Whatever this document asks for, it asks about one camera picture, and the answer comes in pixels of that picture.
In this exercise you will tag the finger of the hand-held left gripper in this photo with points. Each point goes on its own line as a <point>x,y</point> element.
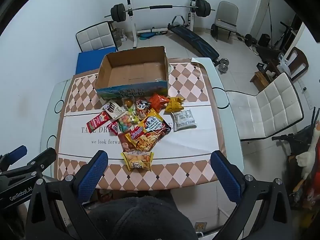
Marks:
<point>41,161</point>
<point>16,153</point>

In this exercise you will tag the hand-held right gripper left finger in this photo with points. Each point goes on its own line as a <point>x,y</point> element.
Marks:
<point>93,176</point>

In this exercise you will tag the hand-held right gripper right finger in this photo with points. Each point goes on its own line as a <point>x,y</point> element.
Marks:
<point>225,178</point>

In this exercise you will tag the brown snack packet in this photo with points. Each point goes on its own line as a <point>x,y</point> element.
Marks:
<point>124,143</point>

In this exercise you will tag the yellow chips packet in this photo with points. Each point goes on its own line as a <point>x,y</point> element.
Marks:
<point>137,161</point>

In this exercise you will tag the small red candy packet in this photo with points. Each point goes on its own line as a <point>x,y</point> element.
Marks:
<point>113,127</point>

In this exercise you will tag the long red snack packet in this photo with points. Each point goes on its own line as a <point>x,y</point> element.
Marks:
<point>98,120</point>

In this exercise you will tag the colourful candy ball bag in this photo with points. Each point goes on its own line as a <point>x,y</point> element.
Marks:
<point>125,123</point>

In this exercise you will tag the black and white biscuit box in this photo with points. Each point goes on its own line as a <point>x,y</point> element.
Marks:
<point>112,108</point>

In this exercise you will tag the large instant noodle packet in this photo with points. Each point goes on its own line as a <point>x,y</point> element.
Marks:
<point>150,133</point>

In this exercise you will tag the white and silver snack packet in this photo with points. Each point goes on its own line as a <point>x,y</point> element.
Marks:
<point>184,119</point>

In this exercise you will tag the orange jelly cup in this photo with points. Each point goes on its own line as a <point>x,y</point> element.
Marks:
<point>128,103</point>

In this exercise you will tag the panda print snack packet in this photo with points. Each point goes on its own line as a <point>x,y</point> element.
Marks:
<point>142,107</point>

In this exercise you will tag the yellow snack packet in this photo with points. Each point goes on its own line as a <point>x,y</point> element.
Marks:
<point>174,104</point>

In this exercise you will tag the orange snack packet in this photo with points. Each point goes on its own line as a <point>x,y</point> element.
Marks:
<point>158,101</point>

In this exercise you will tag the cardboard box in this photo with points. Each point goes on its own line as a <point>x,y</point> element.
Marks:
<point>130,70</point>

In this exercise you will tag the person's black fleece clothing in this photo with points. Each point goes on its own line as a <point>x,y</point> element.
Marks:
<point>142,217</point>

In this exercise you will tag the white padded lounge chair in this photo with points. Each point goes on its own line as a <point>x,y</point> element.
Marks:
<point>270,107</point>

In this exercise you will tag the white plush toy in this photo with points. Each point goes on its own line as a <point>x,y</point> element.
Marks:
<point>308,156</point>

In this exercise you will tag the small wooden stool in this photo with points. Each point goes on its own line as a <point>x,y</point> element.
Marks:
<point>258,80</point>

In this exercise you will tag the blue foam mat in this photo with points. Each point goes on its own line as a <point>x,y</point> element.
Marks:
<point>87,62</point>

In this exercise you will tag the chrome dumbbell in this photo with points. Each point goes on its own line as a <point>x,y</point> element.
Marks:
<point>223,66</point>

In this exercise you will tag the black exercise machine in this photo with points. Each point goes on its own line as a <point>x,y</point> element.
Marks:
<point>272,52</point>

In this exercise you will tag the brown wooden chair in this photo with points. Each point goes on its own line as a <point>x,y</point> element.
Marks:
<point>298,60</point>

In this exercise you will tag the black sit-up bench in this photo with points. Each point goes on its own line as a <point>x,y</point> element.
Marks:
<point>195,41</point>

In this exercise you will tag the small black barbell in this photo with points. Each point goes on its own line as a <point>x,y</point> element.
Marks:
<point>248,40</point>

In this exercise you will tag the glass jar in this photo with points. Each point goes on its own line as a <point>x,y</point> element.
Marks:
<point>118,35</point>

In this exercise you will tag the black speaker box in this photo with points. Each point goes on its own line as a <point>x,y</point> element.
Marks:
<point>264,40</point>

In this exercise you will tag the blue balance discs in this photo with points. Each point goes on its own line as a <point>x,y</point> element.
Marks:
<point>147,35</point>

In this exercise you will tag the white weight rack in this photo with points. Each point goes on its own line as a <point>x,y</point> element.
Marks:
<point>132,25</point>

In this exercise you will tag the grey folding chair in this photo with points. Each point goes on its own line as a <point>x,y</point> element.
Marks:
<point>226,15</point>

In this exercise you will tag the barbell with black plates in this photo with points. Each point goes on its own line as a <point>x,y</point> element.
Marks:
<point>117,12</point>

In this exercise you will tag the white padded chair black frame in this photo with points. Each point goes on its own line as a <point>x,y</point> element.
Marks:
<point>95,38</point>

